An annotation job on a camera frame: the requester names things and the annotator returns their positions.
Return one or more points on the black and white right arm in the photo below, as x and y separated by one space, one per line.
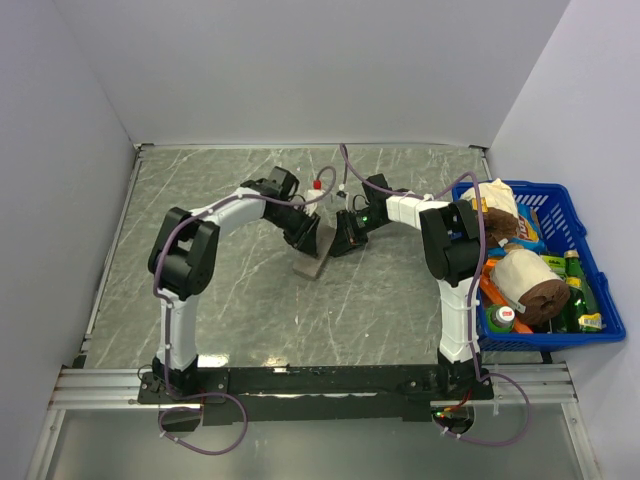
453 248

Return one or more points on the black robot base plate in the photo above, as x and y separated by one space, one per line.
262 394

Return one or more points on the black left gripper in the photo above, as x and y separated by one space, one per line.
304 238

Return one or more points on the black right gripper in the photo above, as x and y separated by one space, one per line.
346 237

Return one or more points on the green glass bottle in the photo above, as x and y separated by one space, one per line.
581 300

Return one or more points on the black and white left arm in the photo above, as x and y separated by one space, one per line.
182 260

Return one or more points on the yellow green snack packet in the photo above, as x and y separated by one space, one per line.
590 323

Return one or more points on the grey-brown glasses case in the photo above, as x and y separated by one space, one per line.
310 267

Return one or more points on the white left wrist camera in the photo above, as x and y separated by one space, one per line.
316 191

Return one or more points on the aluminium frame rail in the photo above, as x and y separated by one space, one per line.
113 389

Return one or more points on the brown plush toy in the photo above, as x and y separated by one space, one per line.
499 226

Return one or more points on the green bottle red cap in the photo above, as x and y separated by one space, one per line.
500 318

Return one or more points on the blue Lays chip bag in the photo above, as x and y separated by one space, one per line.
529 234

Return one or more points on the blue plastic basket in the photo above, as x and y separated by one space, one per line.
562 230

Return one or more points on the orange snack package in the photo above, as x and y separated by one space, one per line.
494 295

